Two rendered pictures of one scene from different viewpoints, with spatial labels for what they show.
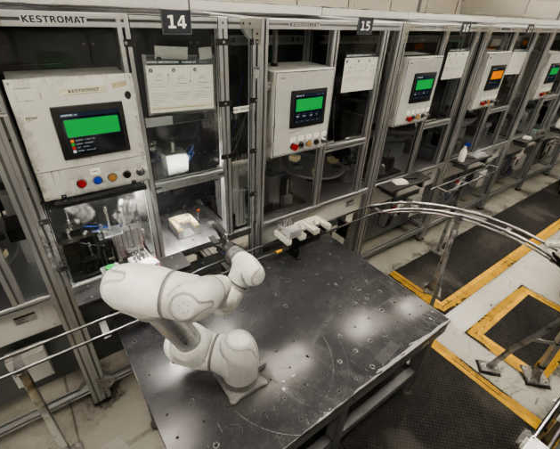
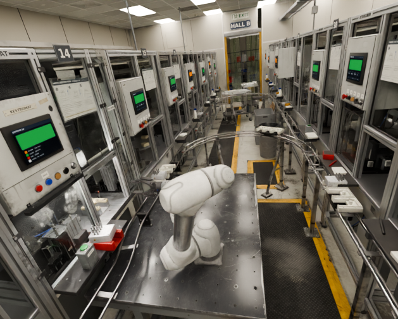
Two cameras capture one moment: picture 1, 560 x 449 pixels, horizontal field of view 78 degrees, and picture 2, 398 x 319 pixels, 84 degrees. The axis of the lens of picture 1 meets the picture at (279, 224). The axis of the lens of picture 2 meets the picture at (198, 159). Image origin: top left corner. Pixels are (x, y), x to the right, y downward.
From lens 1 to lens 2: 0.82 m
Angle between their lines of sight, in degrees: 34
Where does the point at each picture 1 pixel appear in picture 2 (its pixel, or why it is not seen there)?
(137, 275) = (188, 178)
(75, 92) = (15, 111)
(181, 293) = (223, 168)
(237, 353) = (212, 229)
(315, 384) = (242, 228)
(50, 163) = (11, 178)
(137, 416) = not seen: outside the picture
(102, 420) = not seen: outside the picture
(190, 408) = (204, 287)
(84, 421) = not seen: outside the picture
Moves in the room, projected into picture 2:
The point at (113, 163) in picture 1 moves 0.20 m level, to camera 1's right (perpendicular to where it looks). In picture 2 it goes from (55, 164) to (93, 151)
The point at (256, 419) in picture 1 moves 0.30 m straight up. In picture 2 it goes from (238, 260) to (235, 224)
